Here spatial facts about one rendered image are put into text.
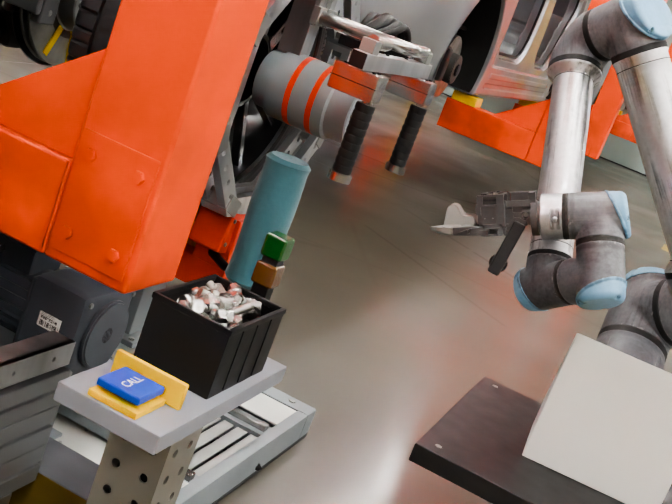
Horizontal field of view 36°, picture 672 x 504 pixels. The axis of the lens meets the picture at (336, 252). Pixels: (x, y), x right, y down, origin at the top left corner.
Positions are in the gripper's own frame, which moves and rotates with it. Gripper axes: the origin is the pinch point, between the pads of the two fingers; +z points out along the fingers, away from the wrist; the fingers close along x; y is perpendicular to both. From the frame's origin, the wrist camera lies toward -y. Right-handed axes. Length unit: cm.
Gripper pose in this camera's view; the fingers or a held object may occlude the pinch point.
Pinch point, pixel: (437, 231)
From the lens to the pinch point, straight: 209.9
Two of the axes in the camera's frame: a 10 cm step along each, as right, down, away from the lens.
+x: -2.8, 1.5, -9.5
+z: -9.6, 0.3, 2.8
